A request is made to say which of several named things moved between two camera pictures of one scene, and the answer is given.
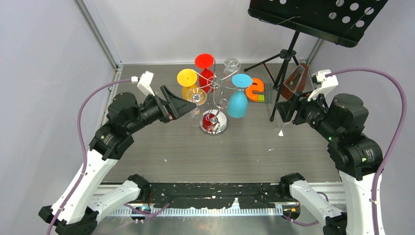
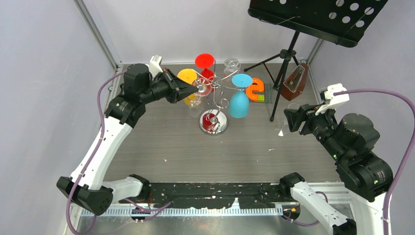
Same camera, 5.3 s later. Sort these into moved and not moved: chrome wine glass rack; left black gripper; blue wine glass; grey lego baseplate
Moved: left black gripper
Not moved: blue wine glass; grey lego baseplate; chrome wine glass rack
